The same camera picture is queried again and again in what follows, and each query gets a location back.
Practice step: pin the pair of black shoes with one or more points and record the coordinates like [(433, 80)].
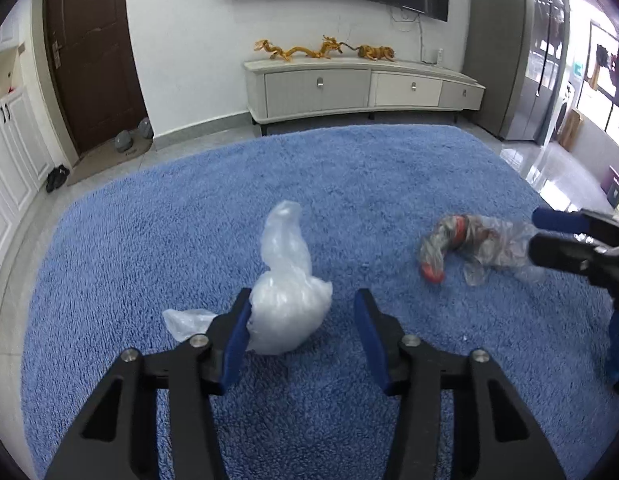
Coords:
[(57, 179)]

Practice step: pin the small golden ornament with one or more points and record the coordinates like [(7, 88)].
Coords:
[(377, 53)]

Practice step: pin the brown entrance door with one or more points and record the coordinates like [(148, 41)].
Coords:
[(94, 55)]

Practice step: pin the blue fluffy blanket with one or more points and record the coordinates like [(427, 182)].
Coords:
[(339, 185)]

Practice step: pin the dark hanging garment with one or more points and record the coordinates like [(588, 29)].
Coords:
[(603, 56)]

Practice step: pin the white upper cupboard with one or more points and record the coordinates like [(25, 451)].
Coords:
[(1, 40)]

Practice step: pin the green storage bin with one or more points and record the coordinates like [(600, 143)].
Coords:
[(617, 195)]

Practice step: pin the beige television cabinet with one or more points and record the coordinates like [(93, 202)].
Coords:
[(314, 87)]

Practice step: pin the white plastic bag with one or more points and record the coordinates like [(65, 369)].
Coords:
[(284, 305)]

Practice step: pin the purple storage bin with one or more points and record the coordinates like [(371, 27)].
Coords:
[(611, 177)]

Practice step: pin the grey double-door refrigerator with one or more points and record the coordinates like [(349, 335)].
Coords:
[(514, 50)]

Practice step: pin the clear plastic wrapper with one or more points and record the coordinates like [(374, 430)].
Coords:
[(469, 240)]

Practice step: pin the long golden dragon ornament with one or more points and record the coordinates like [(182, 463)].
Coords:
[(299, 51)]

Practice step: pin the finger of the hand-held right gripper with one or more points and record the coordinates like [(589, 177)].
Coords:
[(554, 219), (559, 255)]

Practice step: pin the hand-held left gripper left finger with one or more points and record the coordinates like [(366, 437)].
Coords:
[(234, 350)]

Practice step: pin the small white bottle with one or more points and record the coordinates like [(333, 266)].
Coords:
[(440, 56)]

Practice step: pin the cardboard box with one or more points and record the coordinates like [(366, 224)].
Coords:
[(570, 130)]

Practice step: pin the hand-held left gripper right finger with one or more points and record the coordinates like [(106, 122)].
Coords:
[(372, 340)]

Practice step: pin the brown door mat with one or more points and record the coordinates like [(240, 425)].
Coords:
[(104, 160)]

